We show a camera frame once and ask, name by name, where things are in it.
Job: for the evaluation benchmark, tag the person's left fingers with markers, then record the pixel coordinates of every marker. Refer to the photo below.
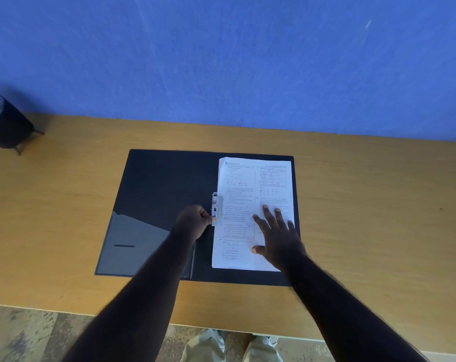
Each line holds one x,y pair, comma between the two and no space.
207,218

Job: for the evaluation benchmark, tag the person's left leg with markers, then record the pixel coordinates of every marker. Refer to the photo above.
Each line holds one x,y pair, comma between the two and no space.
205,346

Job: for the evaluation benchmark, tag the black open file folder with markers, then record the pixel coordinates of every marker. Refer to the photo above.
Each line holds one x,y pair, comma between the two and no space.
160,192

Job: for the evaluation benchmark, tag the person's left hand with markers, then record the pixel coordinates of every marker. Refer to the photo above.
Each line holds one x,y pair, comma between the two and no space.
192,222

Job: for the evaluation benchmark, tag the person's right middle finger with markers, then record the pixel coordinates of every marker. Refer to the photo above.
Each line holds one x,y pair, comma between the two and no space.
269,216

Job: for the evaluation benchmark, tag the white printed paper sheet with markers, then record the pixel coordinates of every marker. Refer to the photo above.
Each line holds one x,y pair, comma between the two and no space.
237,192

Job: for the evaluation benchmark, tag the person's right little finger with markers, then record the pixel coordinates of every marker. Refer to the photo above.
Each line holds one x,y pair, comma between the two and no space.
292,228

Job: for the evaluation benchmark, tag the person's right leg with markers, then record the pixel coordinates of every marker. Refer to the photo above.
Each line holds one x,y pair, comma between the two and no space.
261,350

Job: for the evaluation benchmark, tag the metal folder clip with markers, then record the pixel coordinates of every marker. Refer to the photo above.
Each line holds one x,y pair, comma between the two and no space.
217,205

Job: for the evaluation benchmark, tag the person's right hand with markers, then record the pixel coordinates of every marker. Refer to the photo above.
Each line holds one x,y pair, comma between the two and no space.
278,241

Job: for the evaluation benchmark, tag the person's right thumb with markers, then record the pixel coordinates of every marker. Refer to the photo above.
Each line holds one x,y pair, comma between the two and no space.
258,249

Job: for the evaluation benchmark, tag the person's left forearm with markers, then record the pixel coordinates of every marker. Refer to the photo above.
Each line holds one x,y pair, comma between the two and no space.
137,297

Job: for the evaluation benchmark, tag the black round container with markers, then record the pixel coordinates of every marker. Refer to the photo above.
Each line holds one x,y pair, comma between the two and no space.
3,122

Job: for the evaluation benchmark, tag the person's leg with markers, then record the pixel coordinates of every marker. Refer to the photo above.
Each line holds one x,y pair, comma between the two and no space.
205,346
261,350

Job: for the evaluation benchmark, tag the person's right forearm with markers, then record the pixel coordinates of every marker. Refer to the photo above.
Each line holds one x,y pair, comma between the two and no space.
337,312

